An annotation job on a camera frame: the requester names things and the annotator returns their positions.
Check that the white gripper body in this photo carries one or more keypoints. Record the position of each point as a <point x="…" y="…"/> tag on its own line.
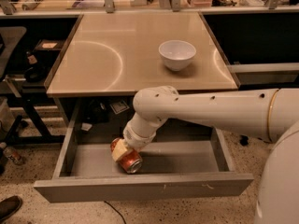
<point x="135" y="141"/>

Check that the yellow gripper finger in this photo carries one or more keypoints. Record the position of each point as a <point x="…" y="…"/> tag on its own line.
<point x="119" y="149"/>

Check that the red coke can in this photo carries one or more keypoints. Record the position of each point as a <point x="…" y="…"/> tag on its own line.
<point x="131" y="163"/>

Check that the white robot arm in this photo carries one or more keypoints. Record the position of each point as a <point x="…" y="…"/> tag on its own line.
<point x="271" y="115"/>

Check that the grey open drawer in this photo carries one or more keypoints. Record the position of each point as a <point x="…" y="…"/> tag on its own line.
<point x="185" y="160"/>

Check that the grey cabinet with beige top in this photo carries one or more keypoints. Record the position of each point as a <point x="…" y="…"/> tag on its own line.
<point x="117" y="54"/>

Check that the white paper tag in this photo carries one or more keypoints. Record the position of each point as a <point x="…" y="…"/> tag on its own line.
<point x="118" y="107"/>

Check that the white bowl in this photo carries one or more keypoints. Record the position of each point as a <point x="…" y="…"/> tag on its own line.
<point x="176" y="54"/>

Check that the plastic bottle on floor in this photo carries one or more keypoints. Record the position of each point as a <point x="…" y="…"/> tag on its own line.
<point x="12" y="154"/>

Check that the grey chair at left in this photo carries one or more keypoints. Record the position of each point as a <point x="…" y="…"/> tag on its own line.
<point x="11" y="36"/>

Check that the black side table frame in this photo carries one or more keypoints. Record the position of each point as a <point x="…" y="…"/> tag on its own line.
<point x="45" y="136"/>

